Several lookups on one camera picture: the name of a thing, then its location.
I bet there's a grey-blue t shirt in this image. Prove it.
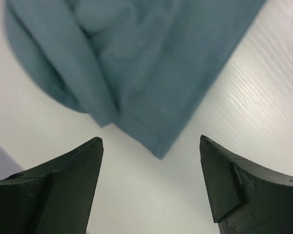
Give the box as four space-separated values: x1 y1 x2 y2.
4 0 264 159

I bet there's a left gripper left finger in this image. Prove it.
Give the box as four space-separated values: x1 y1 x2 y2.
0 137 104 234

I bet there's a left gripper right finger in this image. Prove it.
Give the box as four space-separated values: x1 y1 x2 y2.
200 136 293 234

